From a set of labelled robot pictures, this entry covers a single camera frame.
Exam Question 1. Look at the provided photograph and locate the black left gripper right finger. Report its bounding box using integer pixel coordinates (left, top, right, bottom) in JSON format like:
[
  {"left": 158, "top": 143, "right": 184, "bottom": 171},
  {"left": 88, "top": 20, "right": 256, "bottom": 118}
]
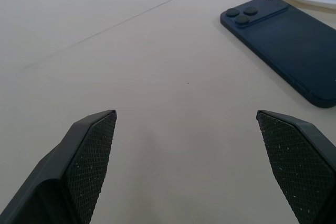
[{"left": 256, "top": 110, "right": 336, "bottom": 224}]

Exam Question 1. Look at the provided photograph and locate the dark blue smartphone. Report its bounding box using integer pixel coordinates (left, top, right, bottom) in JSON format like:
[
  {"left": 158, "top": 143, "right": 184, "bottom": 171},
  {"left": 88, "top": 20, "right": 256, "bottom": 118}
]
[{"left": 219, "top": 0, "right": 336, "bottom": 109}]

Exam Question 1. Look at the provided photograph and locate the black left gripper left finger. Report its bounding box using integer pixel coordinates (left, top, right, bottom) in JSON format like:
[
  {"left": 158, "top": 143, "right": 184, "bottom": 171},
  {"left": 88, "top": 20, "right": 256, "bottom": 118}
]
[{"left": 0, "top": 109, "right": 118, "bottom": 224}]

